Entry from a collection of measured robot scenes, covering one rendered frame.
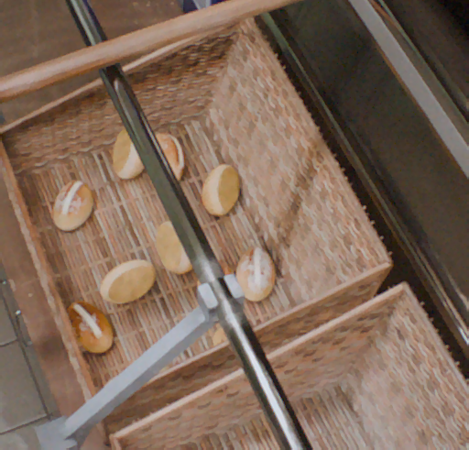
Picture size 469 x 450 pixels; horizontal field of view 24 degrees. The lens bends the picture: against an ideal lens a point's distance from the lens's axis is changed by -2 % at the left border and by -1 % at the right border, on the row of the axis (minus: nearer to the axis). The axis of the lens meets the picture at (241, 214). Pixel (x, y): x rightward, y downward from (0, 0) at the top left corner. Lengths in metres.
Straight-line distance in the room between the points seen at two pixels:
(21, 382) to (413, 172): 1.22
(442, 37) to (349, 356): 0.73
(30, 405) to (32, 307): 0.59
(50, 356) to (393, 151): 0.67
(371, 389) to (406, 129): 0.44
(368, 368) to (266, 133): 0.44
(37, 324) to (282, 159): 0.50
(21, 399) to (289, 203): 0.88
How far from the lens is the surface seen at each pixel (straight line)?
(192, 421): 1.71
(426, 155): 1.54
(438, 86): 1.10
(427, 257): 1.56
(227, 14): 1.45
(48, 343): 1.89
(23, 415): 2.48
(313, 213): 1.81
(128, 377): 1.34
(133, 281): 1.87
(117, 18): 2.30
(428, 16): 1.19
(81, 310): 1.84
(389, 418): 1.76
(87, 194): 1.97
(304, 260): 1.88
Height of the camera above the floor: 2.26
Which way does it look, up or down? 57 degrees down
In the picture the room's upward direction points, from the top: 3 degrees clockwise
